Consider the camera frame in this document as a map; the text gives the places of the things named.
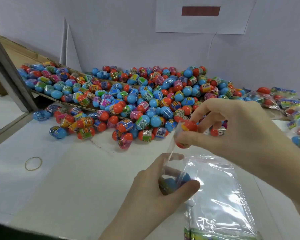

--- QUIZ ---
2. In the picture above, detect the person's right hand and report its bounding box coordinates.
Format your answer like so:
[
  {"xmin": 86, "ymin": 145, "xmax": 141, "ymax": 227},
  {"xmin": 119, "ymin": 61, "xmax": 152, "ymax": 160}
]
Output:
[{"xmin": 175, "ymin": 98, "xmax": 294, "ymax": 177}]

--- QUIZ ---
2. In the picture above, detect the person's left hand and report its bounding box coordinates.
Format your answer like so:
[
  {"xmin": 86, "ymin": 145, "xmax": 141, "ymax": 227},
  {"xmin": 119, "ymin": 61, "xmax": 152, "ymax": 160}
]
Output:
[{"xmin": 115, "ymin": 153, "xmax": 201, "ymax": 231}]

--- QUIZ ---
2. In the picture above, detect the orange toy egg capsule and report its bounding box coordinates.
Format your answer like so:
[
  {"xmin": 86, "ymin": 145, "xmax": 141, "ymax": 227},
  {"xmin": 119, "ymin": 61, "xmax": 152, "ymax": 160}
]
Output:
[{"xmin": 176, "ymin": 120, "xmax": 198, "ymax": 149}]

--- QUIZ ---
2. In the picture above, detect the clear plastic bag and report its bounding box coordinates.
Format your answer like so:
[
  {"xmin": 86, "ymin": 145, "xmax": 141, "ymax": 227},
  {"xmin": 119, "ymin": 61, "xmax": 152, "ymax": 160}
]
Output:
[{"xmin": 159, "ymin": 121, "xmax": 193, "ymax": 196}]

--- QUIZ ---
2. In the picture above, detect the person's left forearm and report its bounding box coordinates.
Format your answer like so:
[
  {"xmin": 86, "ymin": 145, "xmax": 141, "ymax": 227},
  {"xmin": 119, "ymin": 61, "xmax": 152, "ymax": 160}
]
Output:
[{"xmin": 99, "ymin": 218, "xmax": 152, "ymax": 240}]

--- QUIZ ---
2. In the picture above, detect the person's right forearm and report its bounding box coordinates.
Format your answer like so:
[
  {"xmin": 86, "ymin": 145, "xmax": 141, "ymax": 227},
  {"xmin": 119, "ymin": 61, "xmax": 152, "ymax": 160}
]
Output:
[{"xmin": 259, "ymin": 136, "xmax": 300, "ymax": 224}]

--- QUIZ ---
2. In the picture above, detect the blue toy egg capsule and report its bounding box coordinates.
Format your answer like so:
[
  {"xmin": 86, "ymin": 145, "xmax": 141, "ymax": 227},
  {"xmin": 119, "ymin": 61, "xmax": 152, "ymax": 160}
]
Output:
[{"xmin": 159, "ymin": 172, "xmax": 192, "ymax": 195}]

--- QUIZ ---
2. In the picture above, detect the stack of clear plastic bags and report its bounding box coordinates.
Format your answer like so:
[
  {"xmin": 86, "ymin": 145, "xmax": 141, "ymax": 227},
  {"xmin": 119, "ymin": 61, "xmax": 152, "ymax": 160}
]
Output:
[{"xmin": 183, "ymin": 155, "xmax": 263, "ymax": 240}]

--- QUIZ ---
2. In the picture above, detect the pile of colourful toy eggs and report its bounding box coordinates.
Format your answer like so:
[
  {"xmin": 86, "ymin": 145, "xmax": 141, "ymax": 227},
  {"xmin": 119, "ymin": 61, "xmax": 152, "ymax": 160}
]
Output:
[{"xmin": 17, "ymin": 61, "xmax": 246, "ymax": 150}]

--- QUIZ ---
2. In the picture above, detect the pile of bagged toy eggs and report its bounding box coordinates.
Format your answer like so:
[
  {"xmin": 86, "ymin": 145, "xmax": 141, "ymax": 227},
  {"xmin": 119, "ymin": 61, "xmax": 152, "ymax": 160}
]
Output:
[{"xmin": 244, "ymin": 86, "xmax": 300, "ymax": 149}]

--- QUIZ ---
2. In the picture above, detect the white paper sign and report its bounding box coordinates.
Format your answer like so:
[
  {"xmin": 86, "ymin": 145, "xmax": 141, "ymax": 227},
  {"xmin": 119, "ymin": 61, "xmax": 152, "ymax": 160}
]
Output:
[{"xmin": 155, "ymin": 0, "xmax": 258, "ymax": 35}]

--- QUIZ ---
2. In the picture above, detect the yellow rubber band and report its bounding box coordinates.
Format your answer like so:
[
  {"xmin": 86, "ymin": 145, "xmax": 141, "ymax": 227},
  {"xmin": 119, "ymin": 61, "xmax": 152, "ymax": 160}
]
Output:
[{"xmin": 24, "ymin": 156, "xmax": 43, "ymax": 171}]

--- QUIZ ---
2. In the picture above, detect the white folded paper piece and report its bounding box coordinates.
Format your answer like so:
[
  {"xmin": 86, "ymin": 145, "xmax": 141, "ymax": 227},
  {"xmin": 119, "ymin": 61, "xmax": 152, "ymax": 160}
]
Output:
[{"xmin": 59, "ymin": 17, "xmax": 82, "ymax": 72}]

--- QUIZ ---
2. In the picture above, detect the person's dark clothing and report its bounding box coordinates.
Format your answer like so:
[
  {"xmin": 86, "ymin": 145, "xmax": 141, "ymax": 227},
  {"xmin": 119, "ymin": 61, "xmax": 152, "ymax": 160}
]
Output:
[{"xmin": 0, "ymin": 221, "xmax": 68, "ymax": 240}]

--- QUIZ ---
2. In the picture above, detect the brown cardboard sheet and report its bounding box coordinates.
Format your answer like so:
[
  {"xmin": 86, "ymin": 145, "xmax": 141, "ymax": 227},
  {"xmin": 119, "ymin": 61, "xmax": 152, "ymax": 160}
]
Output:
[{"xmin": 0, "ymin": 35, "xmax": 140, "ymax": 121}]

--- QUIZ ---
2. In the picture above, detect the grey metal frame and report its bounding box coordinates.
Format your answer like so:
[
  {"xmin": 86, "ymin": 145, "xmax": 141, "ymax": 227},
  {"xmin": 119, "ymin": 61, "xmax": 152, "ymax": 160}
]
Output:
[{"xmin": 0, "ymin": 26, "xmax": 38, "ymax": 151}]

